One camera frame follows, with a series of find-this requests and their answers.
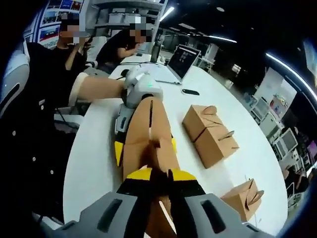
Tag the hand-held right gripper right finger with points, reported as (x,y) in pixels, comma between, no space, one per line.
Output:
(213,218)

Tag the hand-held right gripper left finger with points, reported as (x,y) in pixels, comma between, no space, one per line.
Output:
(111,218)

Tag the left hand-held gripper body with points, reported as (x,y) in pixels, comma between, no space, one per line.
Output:
(146,85)

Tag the brown paper box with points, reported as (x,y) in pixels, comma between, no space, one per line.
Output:
(237,205)
(141,124)
(218,151)
(195,124)

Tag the black computer mouse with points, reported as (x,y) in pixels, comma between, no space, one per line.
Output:
(123,73)

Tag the dark water bottle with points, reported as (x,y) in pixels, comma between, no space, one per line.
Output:
(156,53)

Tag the silver laptop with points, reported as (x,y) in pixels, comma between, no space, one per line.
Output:
(184,58)

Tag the white office chair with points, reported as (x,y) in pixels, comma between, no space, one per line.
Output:
(97,49)

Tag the white storage shelf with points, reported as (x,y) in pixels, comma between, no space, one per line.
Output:
(116,17)

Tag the white ceiling light strip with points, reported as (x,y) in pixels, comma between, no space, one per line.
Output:
(227,39)
(168,12)
(271,55)

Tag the colourful display shelf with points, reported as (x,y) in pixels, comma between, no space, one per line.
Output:
(280,104)

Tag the white worn device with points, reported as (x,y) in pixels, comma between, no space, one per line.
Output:
(13,74)

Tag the purple monitor screen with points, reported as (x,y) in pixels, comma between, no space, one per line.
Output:
(312,147)

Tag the wall poster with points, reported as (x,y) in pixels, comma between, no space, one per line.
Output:
(49,15)

